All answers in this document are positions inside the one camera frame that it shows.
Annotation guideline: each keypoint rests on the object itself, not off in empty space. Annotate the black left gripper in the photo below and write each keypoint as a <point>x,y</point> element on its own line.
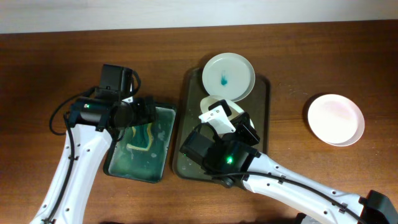
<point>148,112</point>

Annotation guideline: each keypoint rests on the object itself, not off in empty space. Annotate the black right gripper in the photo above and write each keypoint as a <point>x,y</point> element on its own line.
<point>242,125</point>

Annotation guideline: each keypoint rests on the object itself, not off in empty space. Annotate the white plate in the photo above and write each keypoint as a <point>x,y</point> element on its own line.
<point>236,110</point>
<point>336,120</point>
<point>228,75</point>

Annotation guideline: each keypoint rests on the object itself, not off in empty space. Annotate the green yellow sponge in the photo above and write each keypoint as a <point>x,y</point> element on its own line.
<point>140,138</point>

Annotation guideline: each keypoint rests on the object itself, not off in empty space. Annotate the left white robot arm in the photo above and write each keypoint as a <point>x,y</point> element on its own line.
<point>93,127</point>

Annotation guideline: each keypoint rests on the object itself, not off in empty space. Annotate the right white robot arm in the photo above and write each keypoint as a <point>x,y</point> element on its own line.
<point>233,161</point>

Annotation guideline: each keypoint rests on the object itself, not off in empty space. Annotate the large dark brown tray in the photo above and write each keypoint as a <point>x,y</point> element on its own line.
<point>257,104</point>

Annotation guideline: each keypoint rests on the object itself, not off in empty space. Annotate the small green wash tray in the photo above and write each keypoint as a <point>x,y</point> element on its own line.
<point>146,166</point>

